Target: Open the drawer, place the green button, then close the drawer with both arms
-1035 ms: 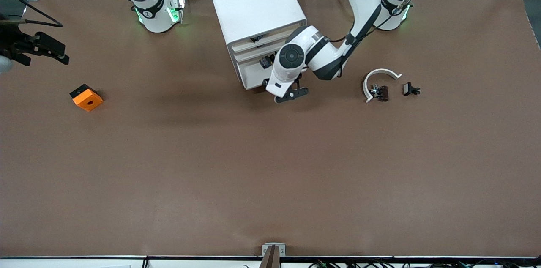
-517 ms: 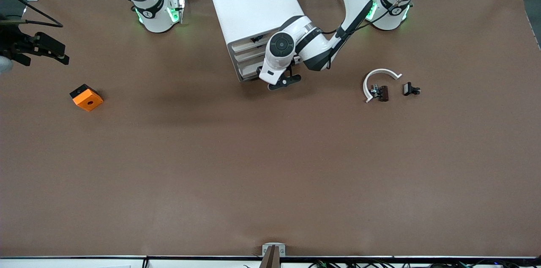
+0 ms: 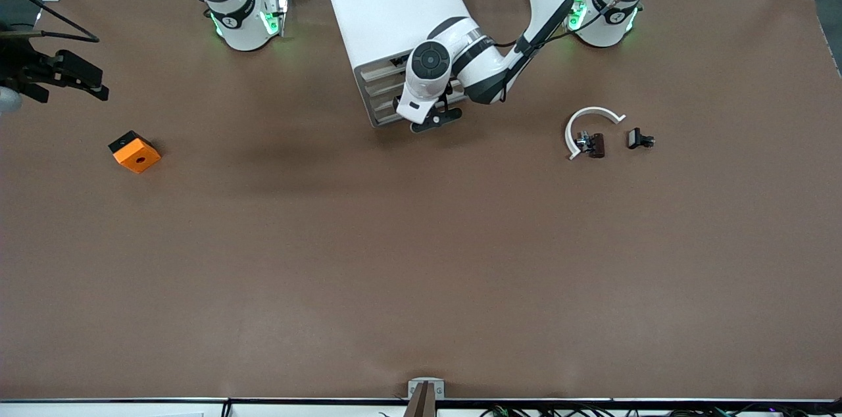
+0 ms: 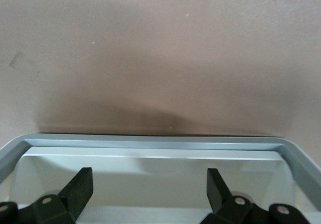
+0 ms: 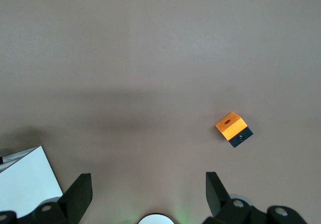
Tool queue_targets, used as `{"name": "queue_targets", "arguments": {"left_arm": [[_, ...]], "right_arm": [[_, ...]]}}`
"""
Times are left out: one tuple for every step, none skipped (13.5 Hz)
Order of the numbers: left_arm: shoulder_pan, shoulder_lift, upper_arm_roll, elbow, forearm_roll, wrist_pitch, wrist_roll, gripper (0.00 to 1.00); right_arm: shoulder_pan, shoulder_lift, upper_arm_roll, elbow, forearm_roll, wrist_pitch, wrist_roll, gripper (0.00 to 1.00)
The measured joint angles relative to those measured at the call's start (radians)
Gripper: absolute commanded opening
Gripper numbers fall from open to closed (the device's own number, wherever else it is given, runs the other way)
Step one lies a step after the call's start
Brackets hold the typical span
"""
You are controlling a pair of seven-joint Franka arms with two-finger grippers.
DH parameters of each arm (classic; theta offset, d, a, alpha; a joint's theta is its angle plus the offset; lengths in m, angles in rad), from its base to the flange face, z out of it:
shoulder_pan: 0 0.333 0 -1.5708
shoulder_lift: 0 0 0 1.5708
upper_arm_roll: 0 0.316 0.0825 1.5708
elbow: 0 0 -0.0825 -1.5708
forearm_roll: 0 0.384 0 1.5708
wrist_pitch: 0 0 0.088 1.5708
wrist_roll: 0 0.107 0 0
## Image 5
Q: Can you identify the brown paper table cover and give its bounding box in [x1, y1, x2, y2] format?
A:
[0, 0, 321, 224]

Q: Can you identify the orange black switch box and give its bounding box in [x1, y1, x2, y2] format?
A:
[215, 111, 254, 150]

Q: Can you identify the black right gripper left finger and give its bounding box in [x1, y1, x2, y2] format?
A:
[0, 173, 93, 224]

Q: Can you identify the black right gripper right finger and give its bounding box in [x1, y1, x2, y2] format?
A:
[202, 171, 308, 224]

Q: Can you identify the white drawer cabinet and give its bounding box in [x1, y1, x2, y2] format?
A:
[0, 145, 64, 217]

